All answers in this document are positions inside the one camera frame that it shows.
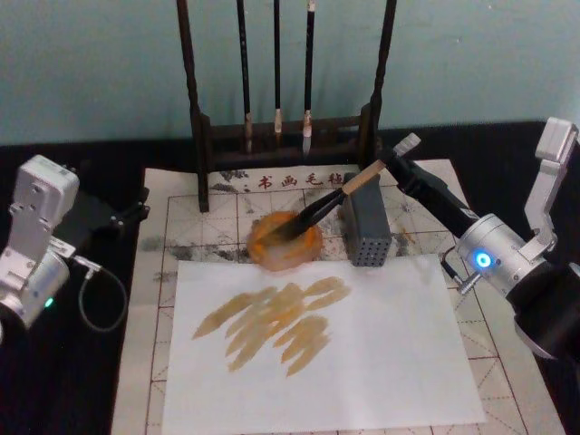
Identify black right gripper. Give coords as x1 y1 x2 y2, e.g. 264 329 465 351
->
374 132 478 238

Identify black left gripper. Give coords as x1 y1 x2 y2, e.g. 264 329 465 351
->
53 186 151 249

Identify large black brush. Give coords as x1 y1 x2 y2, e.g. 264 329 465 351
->
266 160 388 242

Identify grey perforated block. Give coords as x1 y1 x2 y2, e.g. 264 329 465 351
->
341 171 393 269

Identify dark wooden brush rack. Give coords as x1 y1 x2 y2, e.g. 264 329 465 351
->
175 0 400 215

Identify hanging brush with white tip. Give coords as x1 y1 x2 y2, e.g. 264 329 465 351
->
302 0 317 156

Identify orange stained paint dish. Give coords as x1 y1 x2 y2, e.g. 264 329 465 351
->
247 209 324 273

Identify thin hanging brush, pale ferrule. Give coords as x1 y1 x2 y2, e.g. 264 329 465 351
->
272 0 284 147

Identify hanging brush with brown tip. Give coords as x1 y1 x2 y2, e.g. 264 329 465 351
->
236 0 255 154

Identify white paper with ochre strokes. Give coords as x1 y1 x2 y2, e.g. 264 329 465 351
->
161 254 487 430

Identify black table cloth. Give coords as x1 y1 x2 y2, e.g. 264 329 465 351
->
0 120 580 435

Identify grid-printed calligraphy felt mat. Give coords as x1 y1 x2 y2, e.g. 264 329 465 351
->
111 158 568 435

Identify left wrist dark cable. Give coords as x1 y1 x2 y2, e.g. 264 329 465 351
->
71 255 130 333

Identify wrist dark cable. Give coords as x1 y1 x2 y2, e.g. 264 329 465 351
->
71 255 130 333
440 246 482 296

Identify right wrist dark cable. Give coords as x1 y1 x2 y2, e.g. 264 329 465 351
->
440 246 482 296

